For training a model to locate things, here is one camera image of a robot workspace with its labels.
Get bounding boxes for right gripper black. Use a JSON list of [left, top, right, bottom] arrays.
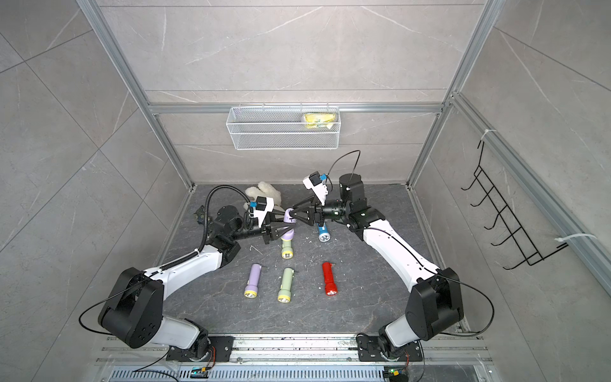
[[291, 196, 351, 229]]

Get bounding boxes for white plush bear toy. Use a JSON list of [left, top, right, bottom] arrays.
[[245, 181, 285, 212]]

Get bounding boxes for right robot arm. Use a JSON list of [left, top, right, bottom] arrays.
[[291, 171, 466, 360]]

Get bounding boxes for green flashlight near row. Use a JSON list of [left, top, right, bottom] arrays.
[[278, 267, 294, 303]]

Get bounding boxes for white wire wall basket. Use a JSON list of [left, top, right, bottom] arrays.
[[226, 105, 341, 151]]

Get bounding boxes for green flashlight row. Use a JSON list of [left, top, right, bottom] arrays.
[[281, 239, 294, 259], [278, 267, 294, 303]]

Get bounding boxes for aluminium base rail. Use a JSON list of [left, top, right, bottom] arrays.
[[84, 334, 500, 381]]

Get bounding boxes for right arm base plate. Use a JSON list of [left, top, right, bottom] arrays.
[[355, 333, 423, 362]]

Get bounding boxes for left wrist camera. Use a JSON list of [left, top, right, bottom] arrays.
[[248, 197, 275, 228]]

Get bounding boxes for red flashlight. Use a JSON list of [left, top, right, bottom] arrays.
[[321, 262, 338, 296]]

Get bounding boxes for blue flashlight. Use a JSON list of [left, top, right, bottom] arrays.
[[318, 224, 331, 243]]

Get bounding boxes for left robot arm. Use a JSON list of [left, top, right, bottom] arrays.
[[96, 181, 293, 361]]

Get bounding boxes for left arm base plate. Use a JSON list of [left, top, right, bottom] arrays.
[[165, 335, 235, 362]]

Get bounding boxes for yellow sponge in basket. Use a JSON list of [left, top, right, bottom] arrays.
[[301, 112, 337, 130]]

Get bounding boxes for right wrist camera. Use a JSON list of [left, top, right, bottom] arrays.
[[302, 171, 329, 205]]

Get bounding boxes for black wire hook rack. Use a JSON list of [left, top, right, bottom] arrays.
[[461, 141, 569, 271]]

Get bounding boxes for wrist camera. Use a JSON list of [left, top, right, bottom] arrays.
[[302, 171, 329, 205], [248, 197, 275, 228]]

